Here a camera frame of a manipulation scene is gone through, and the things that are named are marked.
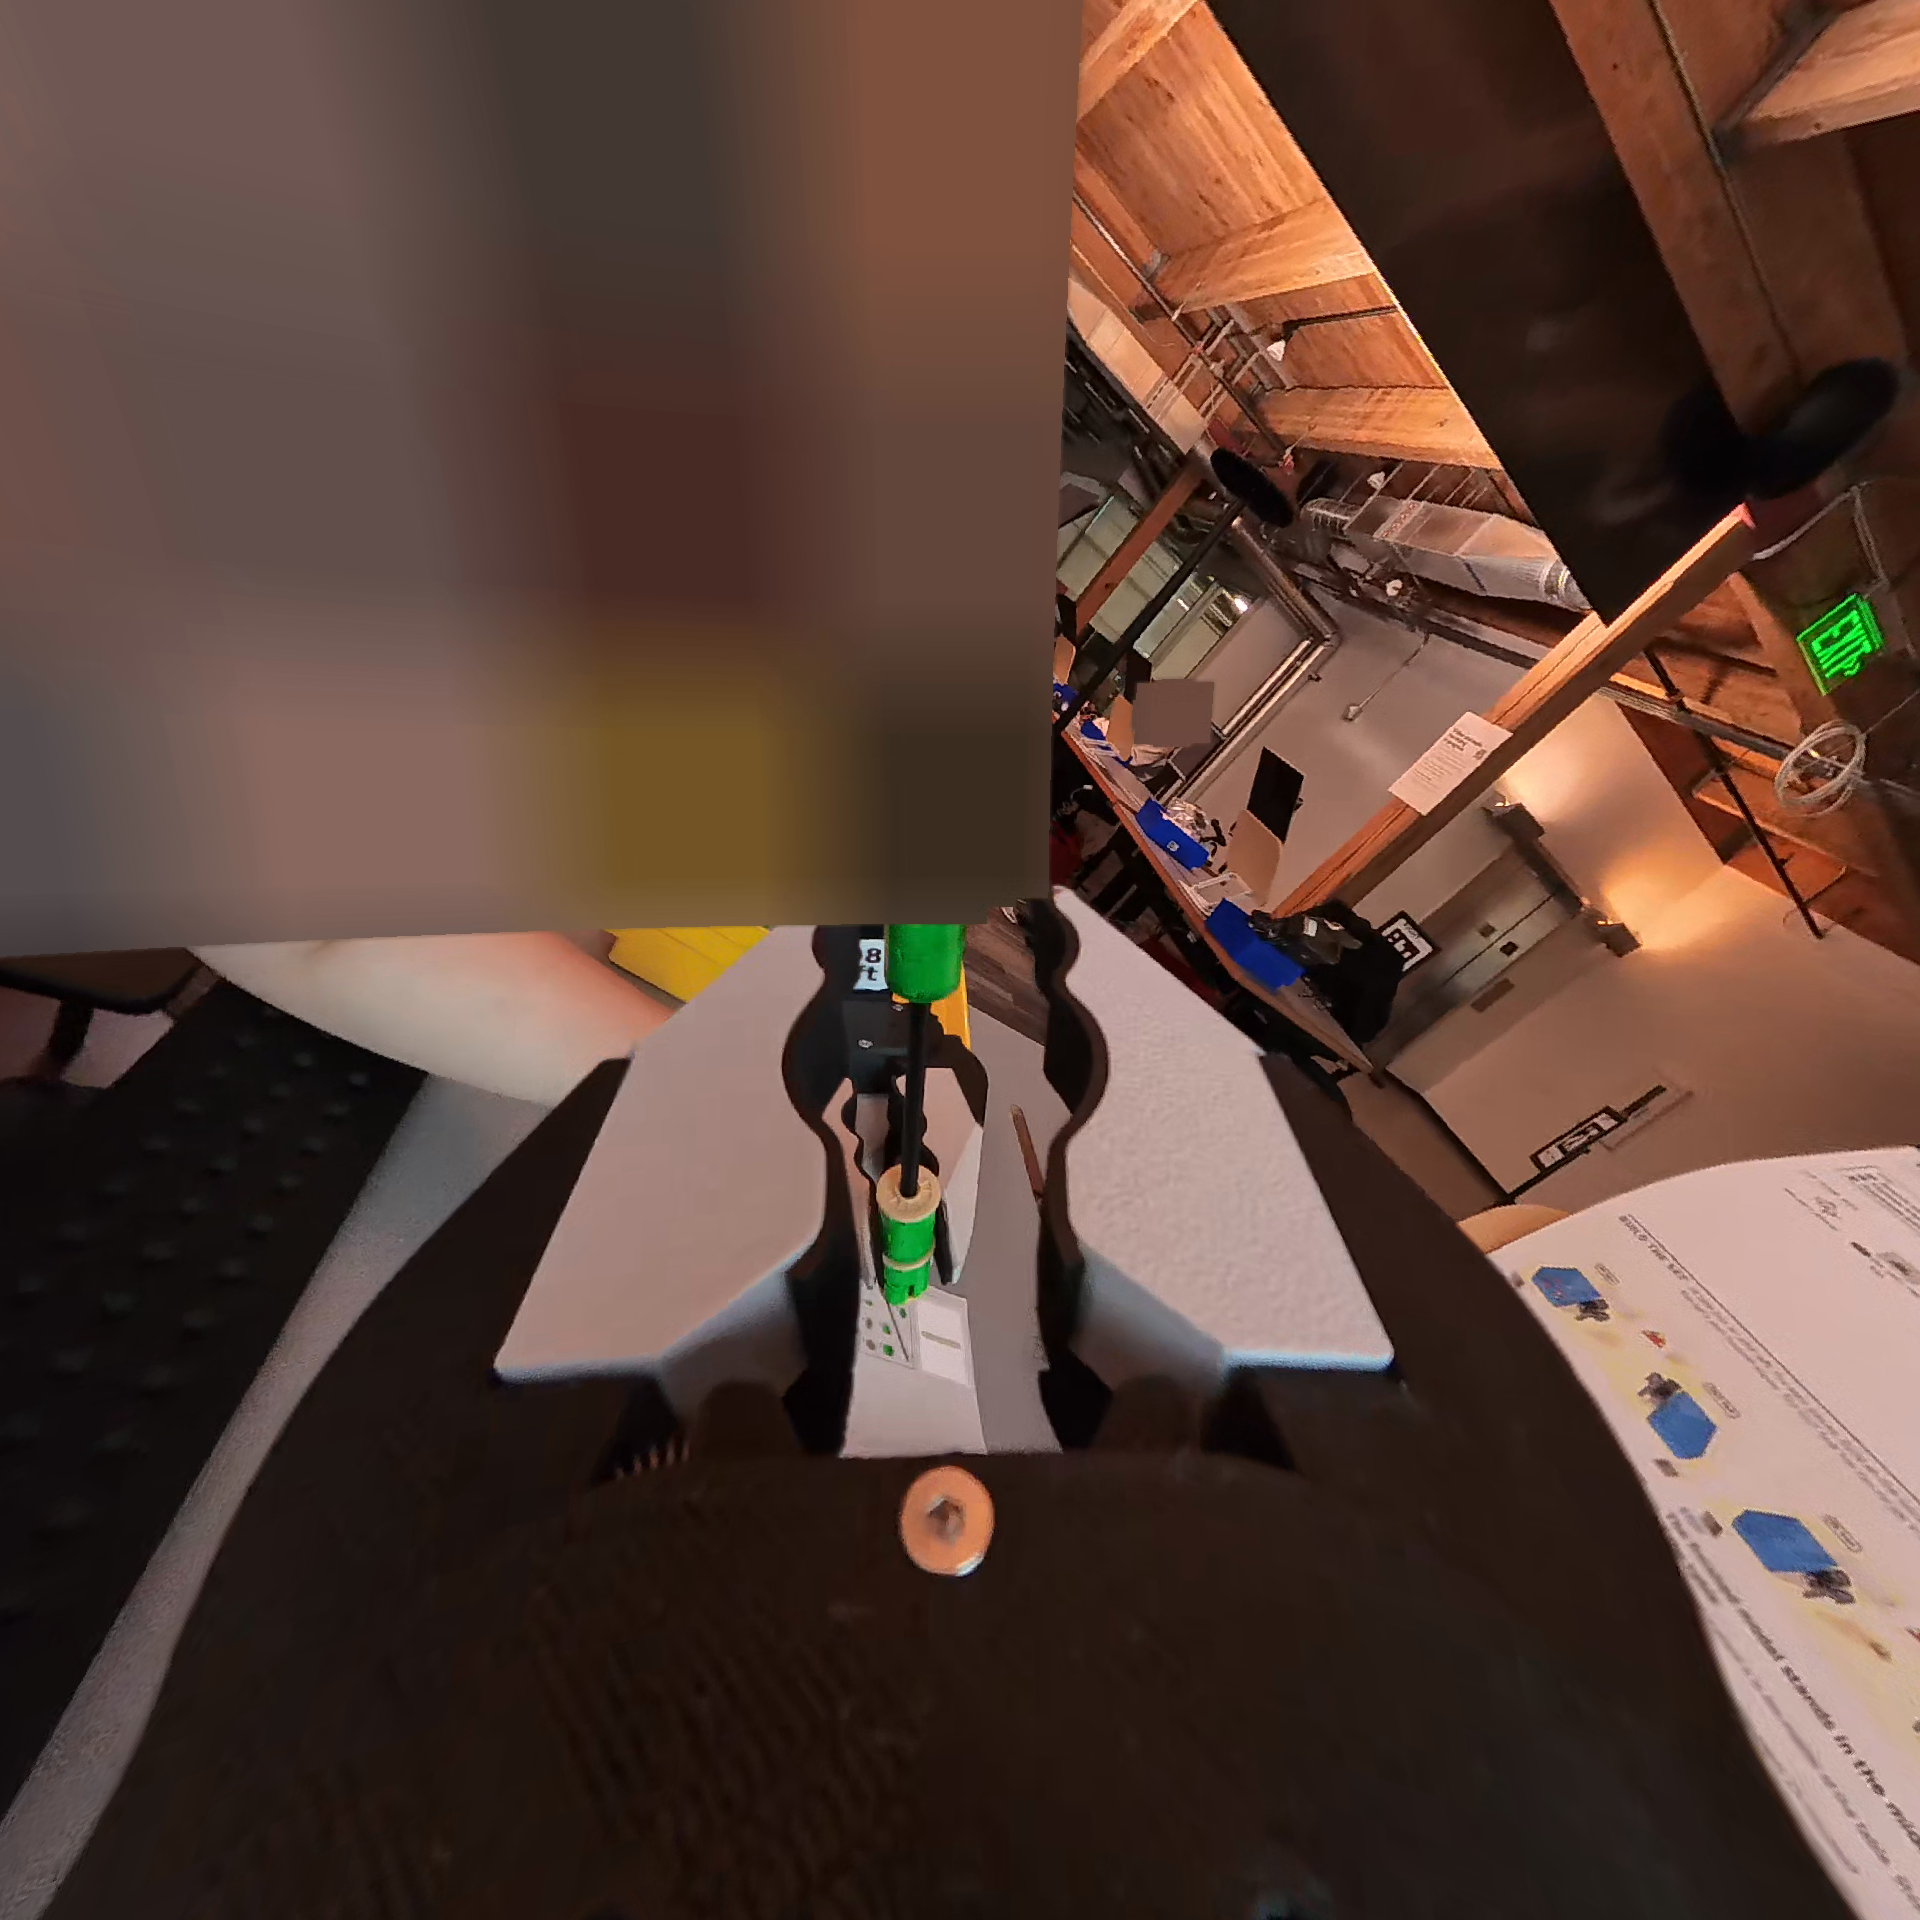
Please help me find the yellow bin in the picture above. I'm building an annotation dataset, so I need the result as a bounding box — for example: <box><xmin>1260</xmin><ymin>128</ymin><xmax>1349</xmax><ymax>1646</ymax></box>
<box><xmin>608</xmin><ymin>928</ymin><xmax>771</xmax><ymax>1003</ymax></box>

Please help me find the white paper notice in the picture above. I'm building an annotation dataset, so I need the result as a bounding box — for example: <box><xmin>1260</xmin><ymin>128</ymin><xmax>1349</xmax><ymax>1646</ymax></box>
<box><xmin>1387</xmin><ymin>711</ymin><xmax>1515</xmax><ymax>820</ymax></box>

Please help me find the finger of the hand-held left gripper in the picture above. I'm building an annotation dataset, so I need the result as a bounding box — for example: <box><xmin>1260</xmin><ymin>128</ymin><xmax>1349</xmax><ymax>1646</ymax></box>
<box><xmin>931</xmin><ymin>1051</ymin><xmax>994</xmax><ymax>1294</ymax></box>
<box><xmin>822</xmin><ymin>1108</ymin><xmax>891</xmax><ymax>1294</ymax></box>

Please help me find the blue model instruction sheet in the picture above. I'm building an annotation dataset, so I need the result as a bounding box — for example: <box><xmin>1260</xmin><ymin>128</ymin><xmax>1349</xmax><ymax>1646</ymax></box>
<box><xmin>1485</xmin><ymin>1146</ymin><xmax>1920</xmax><ymax>1920</ymax></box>

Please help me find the coiled white cable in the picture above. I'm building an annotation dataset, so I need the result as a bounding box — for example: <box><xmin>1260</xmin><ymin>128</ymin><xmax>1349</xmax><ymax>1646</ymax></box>
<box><xmin>1773</xmin><ymin>719</ymin><xmax>1871</xmax><ymax>818</ymax></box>

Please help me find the black round ceiling lamp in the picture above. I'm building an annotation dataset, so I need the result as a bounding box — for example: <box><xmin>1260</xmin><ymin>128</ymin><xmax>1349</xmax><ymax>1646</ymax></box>
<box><xmin>1740</xmin><ymin>357</ymin><xmax>1904</xmax><ymax>504</ymax></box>
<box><xmin>1204</xmin><ymin>443</ymin><xmax>1299</xmax><ymax>528</ymax></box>

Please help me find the silver rectangular air duct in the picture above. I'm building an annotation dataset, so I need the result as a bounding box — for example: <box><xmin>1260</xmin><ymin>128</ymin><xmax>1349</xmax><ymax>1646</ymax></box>
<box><xmin>1304</xmin><ymin>492</ymin><xmax>1593</xmax><ymax>613</ymax></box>

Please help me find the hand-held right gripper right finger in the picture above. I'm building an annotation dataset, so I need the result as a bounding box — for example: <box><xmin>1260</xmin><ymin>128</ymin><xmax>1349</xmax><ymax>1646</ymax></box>
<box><xmin>1018</xmin><ymin>892</ymin><xmax>1397</xmax><ymax>1451</ymax></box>

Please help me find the white desk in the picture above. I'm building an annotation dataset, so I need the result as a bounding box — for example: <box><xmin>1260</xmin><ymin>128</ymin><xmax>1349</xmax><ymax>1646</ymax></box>
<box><xmin>0</xmin><ymin>930</ymin><xmax>670</xmax><ymax>1920</ymax></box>

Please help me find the large blue bin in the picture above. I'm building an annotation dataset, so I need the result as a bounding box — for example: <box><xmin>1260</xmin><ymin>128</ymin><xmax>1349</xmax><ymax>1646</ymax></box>
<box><xmin>1204</xmin><ymin>898</ymin><xmax>1304</xmax><ymax>988</ymax></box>

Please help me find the wooden post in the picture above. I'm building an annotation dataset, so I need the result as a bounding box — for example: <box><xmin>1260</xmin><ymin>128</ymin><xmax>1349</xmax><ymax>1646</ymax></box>
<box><xmin>1267</xmin><ymin>505</ymin><xmax>1761</xmax><ymax>920</ymax></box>

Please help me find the green exit sign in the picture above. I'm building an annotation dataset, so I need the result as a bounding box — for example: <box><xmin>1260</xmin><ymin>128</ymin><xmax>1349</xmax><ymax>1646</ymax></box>
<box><xmin>1797</xmin><ymin>587</ymin><xmax>1891</xmax><ymax>702</ymax></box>

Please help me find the black dotted mat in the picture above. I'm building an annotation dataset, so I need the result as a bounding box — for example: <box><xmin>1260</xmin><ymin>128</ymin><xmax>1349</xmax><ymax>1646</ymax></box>
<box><xmin>0</xmin><ymin>959</ymin><xmax>427</xmax><ymax>1808</ymax></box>

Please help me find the grey metal door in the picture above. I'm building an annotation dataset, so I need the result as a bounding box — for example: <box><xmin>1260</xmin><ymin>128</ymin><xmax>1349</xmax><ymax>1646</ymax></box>
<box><xmin>1400</xmin><ymin>806</ymin><xmax>1641</xmax><ymax>1058</ymax></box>

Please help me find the long wooden work table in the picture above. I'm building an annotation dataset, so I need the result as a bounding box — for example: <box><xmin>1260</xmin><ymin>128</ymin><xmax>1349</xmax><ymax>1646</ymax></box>
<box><xmin>1056</xmin><ymin>719</ymin><xmax>1374</xmax><ymax>1079</ymax></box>

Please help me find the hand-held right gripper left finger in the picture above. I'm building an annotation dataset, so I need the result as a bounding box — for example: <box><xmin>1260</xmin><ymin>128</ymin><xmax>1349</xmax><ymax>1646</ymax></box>
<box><xmin>496</xmin><ymin>925</ymin><xmax>890</xmax><ymax>1451</ymax></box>

